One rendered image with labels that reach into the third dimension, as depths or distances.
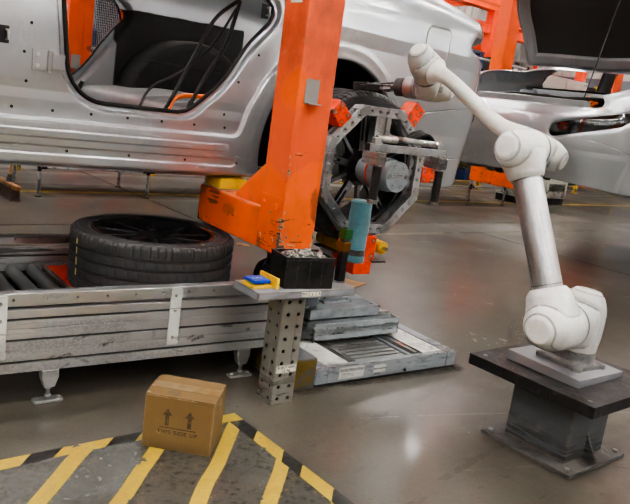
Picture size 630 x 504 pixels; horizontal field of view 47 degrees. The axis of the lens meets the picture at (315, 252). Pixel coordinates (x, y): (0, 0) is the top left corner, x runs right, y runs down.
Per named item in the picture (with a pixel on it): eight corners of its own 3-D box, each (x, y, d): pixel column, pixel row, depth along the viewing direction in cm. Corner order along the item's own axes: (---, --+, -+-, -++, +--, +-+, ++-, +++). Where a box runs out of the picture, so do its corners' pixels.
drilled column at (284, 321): (278, 391, 280) (292, 287, 272) (292, 402, 273) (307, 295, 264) (256, 395, 275) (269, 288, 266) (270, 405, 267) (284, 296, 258)
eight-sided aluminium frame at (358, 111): (402, 230, 336) (421, 112, 325) (411, 234, 331) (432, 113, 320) (306, 230, 304) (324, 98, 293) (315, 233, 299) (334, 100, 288)
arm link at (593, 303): (604, 351, 259) (620, 293, 255) (583, 358, 246) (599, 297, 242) (562, 336, 270) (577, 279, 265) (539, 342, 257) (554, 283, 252)
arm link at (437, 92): (425, 85, 302) (417, 64, 291) (461, 86, 294) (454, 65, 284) (417, 106, 298) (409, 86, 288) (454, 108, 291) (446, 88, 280)
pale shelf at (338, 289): (328, 283, 286) (329, 275, 285) (354, 295, 273) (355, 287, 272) (232, 287, 261) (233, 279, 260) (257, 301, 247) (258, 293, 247)
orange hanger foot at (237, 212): (228, 218, 337) (236, 144, 330) (290, 245, 296) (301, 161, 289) (196, 218, 327) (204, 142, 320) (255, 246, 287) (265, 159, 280)
